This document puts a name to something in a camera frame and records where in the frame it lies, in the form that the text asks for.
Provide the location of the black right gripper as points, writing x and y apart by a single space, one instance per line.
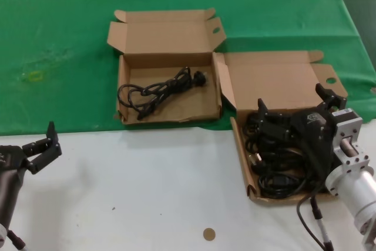
315 133

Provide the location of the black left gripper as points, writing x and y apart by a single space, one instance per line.
11 160

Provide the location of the cardboard box with round hole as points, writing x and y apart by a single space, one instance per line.
270 77

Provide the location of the cardboard box with oval hole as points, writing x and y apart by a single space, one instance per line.
176 36

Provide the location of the green table cloth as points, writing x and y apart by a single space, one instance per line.
58 27

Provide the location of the round brown cardboard disc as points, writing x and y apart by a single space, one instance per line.
209 234

